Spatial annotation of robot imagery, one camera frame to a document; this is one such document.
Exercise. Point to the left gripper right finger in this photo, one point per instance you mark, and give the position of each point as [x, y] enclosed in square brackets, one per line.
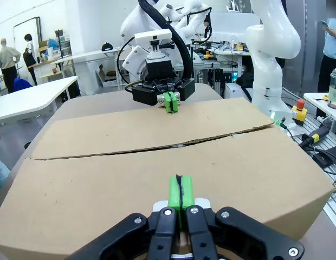
[200, 233]

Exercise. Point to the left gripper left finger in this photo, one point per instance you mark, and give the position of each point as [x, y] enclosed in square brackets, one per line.
[162, 233]

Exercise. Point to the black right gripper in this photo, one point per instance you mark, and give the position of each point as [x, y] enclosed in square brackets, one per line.
[158, 70]

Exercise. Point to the large brown cardboard box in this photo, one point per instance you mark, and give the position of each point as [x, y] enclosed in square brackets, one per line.
[103, 189]

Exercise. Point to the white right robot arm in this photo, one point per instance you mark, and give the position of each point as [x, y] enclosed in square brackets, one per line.
[268, 40]

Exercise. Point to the yellow red pendant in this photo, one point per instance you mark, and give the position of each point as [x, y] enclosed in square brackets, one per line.
[208, 55]

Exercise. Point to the white open carton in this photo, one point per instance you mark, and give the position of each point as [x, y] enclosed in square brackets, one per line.
[108, 81]

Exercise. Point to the black cap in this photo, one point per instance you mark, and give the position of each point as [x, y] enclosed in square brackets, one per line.
[107, 47]

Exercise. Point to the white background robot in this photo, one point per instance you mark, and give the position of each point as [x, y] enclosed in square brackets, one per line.
[195, 6]

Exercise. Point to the white background desk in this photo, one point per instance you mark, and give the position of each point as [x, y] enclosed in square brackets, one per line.
[81, 55]

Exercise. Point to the blue plastic bag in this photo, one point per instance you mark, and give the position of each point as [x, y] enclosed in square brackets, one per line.
[52, 43]

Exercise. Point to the yellow emergency stop box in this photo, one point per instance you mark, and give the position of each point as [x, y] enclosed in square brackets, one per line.
[299, 115]

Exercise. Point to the large white table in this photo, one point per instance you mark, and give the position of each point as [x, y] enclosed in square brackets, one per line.
[27, 100]

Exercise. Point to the person in white black outfit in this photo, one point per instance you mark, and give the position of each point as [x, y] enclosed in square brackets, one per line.
[29, 54]

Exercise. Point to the blue chair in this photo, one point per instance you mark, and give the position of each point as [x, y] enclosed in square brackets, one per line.
[21, 84]

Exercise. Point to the black yellow handheld tool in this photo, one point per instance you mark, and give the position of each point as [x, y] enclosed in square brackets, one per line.
[311, 138]

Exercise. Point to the small white side table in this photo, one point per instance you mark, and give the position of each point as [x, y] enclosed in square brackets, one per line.
[317, 96]

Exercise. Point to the whiteboard on stand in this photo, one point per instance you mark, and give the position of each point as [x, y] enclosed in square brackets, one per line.
[24, 29]

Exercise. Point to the person in beige sweater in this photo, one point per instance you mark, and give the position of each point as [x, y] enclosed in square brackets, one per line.
[8, 57]

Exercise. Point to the plastic cup green drink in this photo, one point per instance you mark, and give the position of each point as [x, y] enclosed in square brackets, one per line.
[335, 92]

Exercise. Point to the person in light blue sweater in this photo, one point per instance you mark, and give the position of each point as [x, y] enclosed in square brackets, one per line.
[330, 46]

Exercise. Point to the person in blue fleece jacket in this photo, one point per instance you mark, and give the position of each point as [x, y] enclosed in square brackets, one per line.
[0, 173]

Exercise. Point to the aluminium profile frame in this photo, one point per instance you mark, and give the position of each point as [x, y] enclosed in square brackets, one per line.
[211, 75]

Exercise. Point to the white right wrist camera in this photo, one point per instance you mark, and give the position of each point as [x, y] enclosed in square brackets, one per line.
[153, 36]

